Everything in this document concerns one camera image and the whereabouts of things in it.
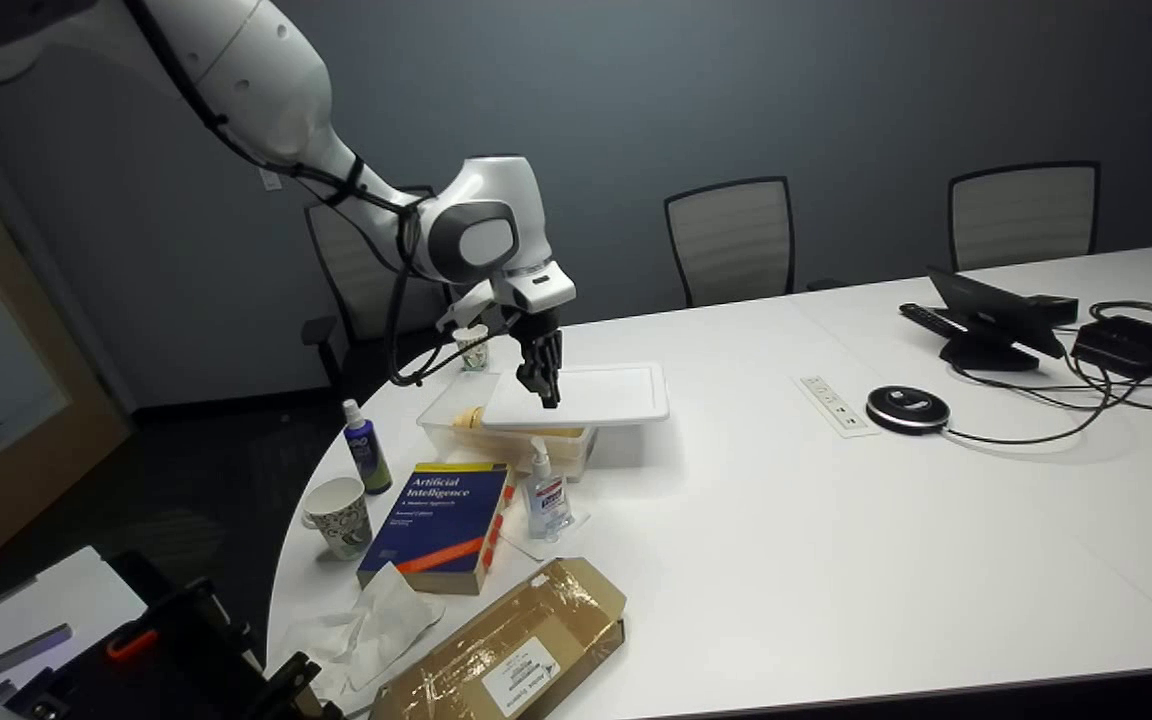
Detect clear plastic container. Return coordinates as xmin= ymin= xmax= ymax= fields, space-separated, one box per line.
xmin=416 ymin=369 xmax=598 ymax=478

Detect black conference phone device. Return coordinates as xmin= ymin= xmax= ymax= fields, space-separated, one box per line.
xmin=894 ymin=267 xmax=1085 ymax=376

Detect black power adapter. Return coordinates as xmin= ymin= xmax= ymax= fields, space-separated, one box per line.
xmin=1066 ymin=300 xmax=1152 ymax=378

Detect long cardboard box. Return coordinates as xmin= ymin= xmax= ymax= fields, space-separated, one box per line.
xmin=368 ymin=555 xmax=633 ymax=720

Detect patterned paper coffee cup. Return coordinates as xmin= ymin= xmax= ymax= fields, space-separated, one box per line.
xmin=298 ymin=475 xmax=376 ymax=564

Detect white remote control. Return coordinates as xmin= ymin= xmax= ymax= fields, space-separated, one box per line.
xmin=794 ymin=370 xmax=876 ymax=440

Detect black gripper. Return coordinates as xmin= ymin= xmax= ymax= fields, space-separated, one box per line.
xmin=503 ymin=300 xmax=569 ymax=411

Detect blue orange textbook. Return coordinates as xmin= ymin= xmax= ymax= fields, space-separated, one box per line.
xmin=356 ymin=458 xmax=519 ymax=601

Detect black cables and devices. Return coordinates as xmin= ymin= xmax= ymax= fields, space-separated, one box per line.
xmin=940 ymin=294 xmax=1152 ymax=450

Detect black mesh office chair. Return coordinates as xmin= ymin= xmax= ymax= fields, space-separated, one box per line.
xmin=298 ymin=197 xmax=488 ymax=393
xmin=661 ymin=172 xmax=799 ymax=313
xmin=945 ymin=160 xmax=1102 ymax=276

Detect black equipment case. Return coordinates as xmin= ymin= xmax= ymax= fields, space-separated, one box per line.
xmin=13 ymin=571 xmax=348 ymax=720

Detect round black speakerphone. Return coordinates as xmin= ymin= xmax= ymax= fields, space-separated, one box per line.
xmin=865 ymin=378 xmax=955 ymax=440

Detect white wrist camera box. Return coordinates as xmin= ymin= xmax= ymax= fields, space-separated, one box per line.
xmin=506 ymin=261 xmax=580 ymax=320

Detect clear soap pump dispenser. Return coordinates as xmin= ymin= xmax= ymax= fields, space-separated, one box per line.
xmin=519 ymin=433 xmax=580 ymax=544

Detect white container lid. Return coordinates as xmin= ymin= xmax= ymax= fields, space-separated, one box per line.
xmin=476 ymin=354 xmax=675 ymax=437

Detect clear plastic bag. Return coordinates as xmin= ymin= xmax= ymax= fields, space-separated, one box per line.
xmin=291 ymin=555 xmax=451 ymax=701

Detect blue bottle white cap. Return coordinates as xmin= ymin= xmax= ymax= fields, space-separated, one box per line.
xmin=340 ymin=396 xmax=395 ymax=500

